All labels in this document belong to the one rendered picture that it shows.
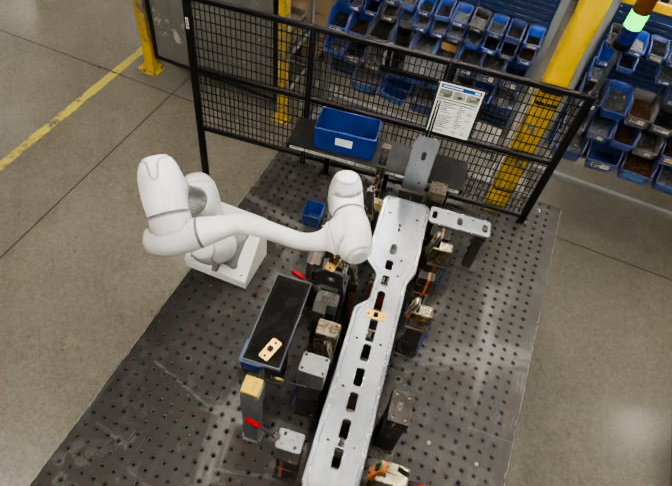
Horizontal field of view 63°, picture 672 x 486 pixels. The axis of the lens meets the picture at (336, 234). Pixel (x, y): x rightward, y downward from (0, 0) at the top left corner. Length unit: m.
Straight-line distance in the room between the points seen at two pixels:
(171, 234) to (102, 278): 1.87
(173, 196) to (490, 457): 1.60
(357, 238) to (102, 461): 1.33
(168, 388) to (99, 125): 2.61
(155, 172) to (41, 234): 2.21
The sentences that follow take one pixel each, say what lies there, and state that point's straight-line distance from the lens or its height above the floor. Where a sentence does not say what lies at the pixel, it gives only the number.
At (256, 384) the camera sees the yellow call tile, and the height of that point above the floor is 1.16.
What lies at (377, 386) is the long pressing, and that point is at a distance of 2.09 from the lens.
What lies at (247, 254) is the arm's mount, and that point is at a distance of 2.54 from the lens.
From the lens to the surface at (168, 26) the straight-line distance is 4.65.
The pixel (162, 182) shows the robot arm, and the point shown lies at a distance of 1.78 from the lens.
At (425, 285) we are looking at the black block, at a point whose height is 0.95.
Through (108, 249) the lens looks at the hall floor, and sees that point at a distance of 3.74.
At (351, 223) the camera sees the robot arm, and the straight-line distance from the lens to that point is 1.60.
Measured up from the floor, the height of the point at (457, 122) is 1.25.
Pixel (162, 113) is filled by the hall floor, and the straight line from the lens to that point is 4.59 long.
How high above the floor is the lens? 2.90
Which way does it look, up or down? 51 degrees down
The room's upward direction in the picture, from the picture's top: 10 degrees clockwise
